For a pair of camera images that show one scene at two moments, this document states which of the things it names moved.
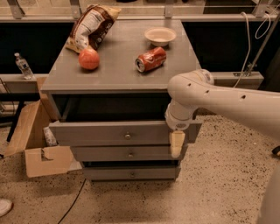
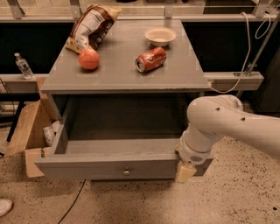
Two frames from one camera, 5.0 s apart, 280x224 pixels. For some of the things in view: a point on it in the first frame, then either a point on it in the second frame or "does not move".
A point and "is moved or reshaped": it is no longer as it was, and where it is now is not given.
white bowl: [159, 36] does not move
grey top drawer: [121, 133] is moved or reshaped
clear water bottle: [24, 66] does not move
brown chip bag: [91, 27] does not move
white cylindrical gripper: [179, 124] to [191, 155]
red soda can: [150, 59] does not move
